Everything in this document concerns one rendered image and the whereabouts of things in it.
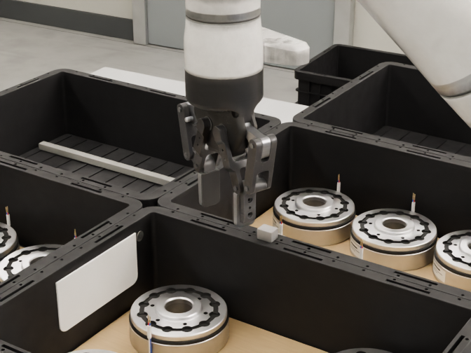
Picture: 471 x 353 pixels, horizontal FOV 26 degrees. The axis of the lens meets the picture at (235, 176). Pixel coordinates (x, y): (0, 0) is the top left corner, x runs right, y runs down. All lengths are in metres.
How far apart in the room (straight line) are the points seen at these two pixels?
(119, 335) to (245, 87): 0.31
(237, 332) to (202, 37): 0.33
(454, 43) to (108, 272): 0.56
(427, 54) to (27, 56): 4.12
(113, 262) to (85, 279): 0.05
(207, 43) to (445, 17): 0.36
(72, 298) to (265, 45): 0.32
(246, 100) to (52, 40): 3.98
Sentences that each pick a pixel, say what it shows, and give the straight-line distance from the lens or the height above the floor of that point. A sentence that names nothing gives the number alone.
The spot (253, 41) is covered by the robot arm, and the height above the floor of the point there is 1.15.
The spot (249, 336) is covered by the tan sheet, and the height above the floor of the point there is 0.83.
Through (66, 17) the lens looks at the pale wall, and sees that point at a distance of 5.06.
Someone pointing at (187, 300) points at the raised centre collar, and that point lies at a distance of 1.08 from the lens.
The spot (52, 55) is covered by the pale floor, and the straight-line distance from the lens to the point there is 4.69.
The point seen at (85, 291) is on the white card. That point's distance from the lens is 1.06.
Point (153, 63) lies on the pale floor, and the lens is 4.53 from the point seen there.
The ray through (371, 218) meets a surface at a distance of 1.26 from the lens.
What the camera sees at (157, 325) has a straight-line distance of 1.05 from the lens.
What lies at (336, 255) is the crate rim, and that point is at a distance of 1.03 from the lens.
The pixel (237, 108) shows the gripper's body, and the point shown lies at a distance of 0.95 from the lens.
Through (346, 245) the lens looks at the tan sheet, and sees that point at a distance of 1.26.
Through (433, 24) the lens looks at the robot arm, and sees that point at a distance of 0.62.
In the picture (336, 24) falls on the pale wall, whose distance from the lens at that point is 4.26.
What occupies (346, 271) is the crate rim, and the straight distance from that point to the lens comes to 1.01.
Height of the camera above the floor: 1.43
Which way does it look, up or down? 25 degrees down
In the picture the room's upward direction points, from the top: straight up
